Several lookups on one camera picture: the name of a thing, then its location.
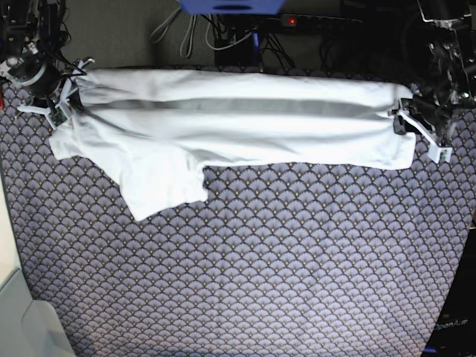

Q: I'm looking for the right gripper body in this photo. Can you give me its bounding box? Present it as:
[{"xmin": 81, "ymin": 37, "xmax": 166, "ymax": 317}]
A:
[{"xmin": 10, "ymin": 59, "xmax": 62, "ymax": 98}]

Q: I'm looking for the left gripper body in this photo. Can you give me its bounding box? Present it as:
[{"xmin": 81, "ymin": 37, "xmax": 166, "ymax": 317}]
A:
[{"xmin": 410, "ymin": 83, "xmax": 465, "ymax": 144}]

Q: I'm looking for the white T-shirt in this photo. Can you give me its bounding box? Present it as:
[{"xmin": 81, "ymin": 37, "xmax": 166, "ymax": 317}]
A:
[{"xmin": 49, "ymin": 69, "xmax": 416, "ymax": 221}]

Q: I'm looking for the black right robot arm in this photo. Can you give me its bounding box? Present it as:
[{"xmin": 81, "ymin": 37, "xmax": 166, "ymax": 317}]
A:
[{"xmin": 1, "ymin": 1, "xmax": 86, "ymax": 109}]

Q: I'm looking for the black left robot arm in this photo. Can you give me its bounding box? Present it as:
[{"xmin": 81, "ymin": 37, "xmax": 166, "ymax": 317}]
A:
[{"xmin": 401, "ymin": 1, "xmax": 475, "ymax": 146}]

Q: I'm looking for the blue box overhead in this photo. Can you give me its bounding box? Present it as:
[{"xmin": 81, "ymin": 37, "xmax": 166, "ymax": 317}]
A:
[{"xmin": 179, "ymin": 0, "xmax": 284, "ymax": 15}]

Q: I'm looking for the black power strip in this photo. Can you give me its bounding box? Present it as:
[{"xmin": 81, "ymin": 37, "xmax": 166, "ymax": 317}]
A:
[{"xmin": 280, "ymin": 14, "xmax": 362, "ymax": 30}]

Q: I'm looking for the black box under table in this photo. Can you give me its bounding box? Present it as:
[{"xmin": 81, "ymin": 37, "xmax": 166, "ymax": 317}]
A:
[{"xmin": 214, "ymin": 38, "xmax": 258, "ymax": 67}]

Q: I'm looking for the patterned purple table cloth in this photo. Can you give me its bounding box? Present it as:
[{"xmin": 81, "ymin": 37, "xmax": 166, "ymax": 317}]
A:
[{"xmin": 1, "ymin": 83, "xmax": 475, "ymax": 356}]

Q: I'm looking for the grey plastic bin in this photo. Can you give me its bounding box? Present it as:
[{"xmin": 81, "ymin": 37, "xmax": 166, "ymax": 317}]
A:
[{"xmin": 1, "ymin": 269, "xmax": 75, "ymax": 356}]

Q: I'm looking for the grey looped cable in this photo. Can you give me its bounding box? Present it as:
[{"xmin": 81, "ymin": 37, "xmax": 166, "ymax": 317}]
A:
[{"xmin": 149, "ymin": 10, "xmax": 198, "ymax": 59}]

